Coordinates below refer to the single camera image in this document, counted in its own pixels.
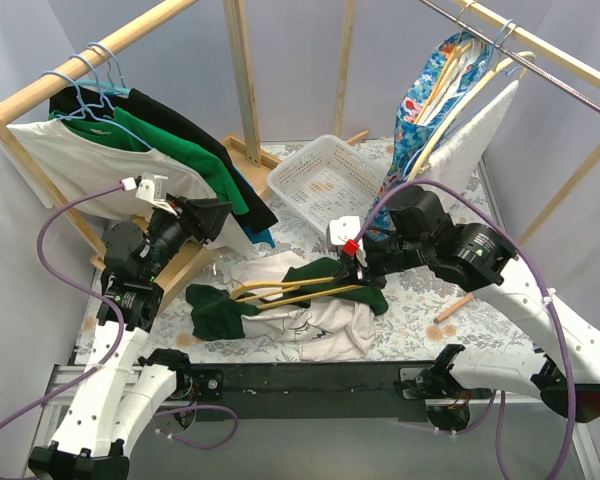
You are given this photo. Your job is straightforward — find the metal hanging rod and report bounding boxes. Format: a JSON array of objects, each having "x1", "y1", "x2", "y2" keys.
[{"x1": 422, "y1": 1, "x2": 600, "y2": 115}]

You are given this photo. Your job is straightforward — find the green and white raglan shirt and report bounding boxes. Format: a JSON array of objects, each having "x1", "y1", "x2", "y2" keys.
[{"x1": 185, "y1": 252, "x2": 389, "y2": 362}]

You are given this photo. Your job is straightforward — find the cream wooden hanger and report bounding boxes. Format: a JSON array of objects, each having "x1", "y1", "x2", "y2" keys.
[{"x1": 403, "y1": 59, "x2": 527, "y2": 181}]

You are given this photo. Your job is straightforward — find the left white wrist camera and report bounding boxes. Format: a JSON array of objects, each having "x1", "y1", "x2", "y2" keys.
[{"x1": 120, "y1": 172, "x2": 177, "y2": 216}]

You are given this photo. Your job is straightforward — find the black t shirt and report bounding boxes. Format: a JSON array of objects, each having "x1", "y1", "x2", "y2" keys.
[{"x1": 49, "y1": 83, "x2": 279, "y2": 235}]

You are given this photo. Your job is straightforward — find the wooden clothes rack left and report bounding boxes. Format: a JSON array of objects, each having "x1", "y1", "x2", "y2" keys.
[{"x1": 0, "y1": 0, "x2": 286, "y2": 317}]

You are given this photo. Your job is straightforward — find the white t shirt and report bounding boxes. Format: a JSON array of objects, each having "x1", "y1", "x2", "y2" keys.
[{"x1": 6, "y1": 117, "x2": 261, "y2": 257}]

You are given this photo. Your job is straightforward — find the wooden clothes rack right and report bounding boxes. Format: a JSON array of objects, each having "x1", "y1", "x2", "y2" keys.
[{"x1": 329, "y1": 0, "x2": 600, "y2": 324}]

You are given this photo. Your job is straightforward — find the teal t shirt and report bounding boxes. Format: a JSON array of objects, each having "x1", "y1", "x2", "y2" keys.
[{"x1": 229, "y1": 166, "x2": 278, "y2": 248}]

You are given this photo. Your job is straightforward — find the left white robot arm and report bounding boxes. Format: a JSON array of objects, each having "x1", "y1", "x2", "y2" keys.
[{"x1": 28, "y1": 196, "x2": 231, "y2": 479}]

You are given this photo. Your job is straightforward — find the white fleece garment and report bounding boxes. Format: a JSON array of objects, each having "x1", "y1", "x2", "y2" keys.
[{"x1": 417, "y1": 80, "x2": 520, "y2": 193}]

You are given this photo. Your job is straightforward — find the floral patterned table mat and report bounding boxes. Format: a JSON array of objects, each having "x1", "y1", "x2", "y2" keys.
[{"x1": 70, "y1": 139, "x2": 531, "y2": 365}]

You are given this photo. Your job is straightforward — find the teal plastic hanger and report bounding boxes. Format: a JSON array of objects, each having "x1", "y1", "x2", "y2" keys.
[{"x1": 77, "y1": 80, "x2": 130, "y2": 97}]

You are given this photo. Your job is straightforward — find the light blue wire hanger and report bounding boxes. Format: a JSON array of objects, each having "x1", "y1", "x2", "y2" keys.
[
  {"x1": 70, "y1": 53, "x2": 115, "y2": 117},
  {"x1": 87, "y1": 42, "x2": 129, "y2": 94},
  {"x1": 40, "y1": 70, "x2": 152, "y2": 150}
]

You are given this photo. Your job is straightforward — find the blue wire hanger right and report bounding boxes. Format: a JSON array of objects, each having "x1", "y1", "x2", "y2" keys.
[{"x1": 491, "y1": 18, "x2": 516, "y2": 54}]

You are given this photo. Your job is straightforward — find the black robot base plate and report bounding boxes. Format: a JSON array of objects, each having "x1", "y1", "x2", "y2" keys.
[{"x1": 169, "y1": 361, "x2": 433, "y2": 421}]

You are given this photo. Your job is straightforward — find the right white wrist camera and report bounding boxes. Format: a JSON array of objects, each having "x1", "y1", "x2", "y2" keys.
[{"x1": 326, "y1": 215, "x2": 367, "y2": 266}]

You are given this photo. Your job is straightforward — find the wooden clothes rack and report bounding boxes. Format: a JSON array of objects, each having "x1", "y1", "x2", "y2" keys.
[
  {"x1": 329, "y1": 0, "x2": 600, "y2": 324},
  {"x1": 0, "y1": 0, "x2": 286, "y2": 317}
]

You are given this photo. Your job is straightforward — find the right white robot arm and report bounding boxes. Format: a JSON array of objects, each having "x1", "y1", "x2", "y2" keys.
[{"x1": 327, "y1": 186, "x2": 600, "y2": 423}]

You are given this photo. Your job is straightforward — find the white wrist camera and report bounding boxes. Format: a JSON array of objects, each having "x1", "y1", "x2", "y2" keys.
[
  {"x1": 326, "y1": 215, "x2": 367, "y2": 266},
  {"x1": 120, "y1": 172, "x2": 177, "y2": 216}
]

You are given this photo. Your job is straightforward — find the white plastic laundry basket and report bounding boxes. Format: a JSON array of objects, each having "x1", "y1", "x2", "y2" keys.
[{"x1": 267, "y1": 134, "x2": 390, "y2": 234}]

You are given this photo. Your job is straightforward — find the bright green t shirt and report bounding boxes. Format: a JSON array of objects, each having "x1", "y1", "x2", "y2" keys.
[{"x1": 63, "y1": 107, "x2": 249, "y2": 215}]

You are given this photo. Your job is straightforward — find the blue floral garment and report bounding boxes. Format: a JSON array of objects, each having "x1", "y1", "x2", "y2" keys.
[{"x1": 365, "y1": 31, "x2": 496, "y2": 241}]

